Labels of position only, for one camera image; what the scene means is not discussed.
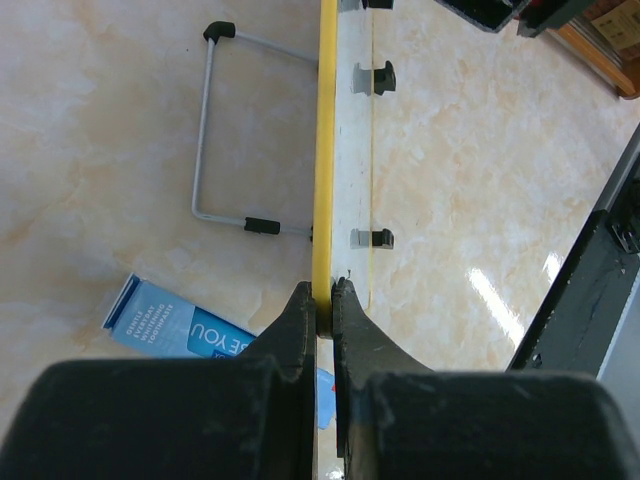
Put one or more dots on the yellow framed whiteboard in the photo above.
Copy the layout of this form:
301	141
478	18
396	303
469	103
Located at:
343	178

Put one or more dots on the grey wire board stand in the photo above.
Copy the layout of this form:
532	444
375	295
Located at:
255	145

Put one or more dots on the wooden shelf rack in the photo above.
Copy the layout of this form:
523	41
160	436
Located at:
605	35

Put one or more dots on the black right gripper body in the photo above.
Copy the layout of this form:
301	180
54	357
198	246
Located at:
533	17

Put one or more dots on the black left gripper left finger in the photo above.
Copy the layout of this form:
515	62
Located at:
252	416

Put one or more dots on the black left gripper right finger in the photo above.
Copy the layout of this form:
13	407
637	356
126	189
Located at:
398	419

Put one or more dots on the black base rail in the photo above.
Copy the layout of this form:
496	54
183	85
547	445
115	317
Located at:
577	319

